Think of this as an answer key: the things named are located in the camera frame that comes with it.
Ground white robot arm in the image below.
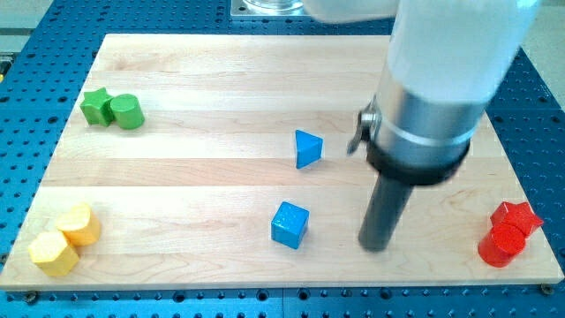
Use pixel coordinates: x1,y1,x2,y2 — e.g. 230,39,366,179
304,0,539,252

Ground blue wooden cube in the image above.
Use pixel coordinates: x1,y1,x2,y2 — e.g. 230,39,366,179
271,201,310,249

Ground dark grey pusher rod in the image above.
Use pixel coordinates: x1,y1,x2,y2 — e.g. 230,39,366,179
358,174,413,252

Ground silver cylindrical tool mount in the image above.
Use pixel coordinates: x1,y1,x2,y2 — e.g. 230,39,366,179
347,66,486,186

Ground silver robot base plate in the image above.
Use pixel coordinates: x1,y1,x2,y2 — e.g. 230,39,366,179
230,0,305,18

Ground green cylinder block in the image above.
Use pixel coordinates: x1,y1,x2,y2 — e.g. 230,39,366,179
109,94,145,130

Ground red star block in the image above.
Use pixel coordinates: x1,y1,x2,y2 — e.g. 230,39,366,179
490,201,544,238

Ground yellow hexagon block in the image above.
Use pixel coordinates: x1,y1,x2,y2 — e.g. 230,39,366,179
27,231,79,276

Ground green star block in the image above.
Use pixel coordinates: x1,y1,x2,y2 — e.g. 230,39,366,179
80,87,114,126

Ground light wooden board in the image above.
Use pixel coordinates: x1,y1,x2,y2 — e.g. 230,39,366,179
1,34,563,291

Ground yellow heart block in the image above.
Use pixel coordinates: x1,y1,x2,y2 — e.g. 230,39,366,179
56,203,102,246

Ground blue triangular prism block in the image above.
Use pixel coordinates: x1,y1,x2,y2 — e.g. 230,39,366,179
295,130,323,169

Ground red cylinder block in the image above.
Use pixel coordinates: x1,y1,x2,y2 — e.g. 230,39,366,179
478,223,526,268

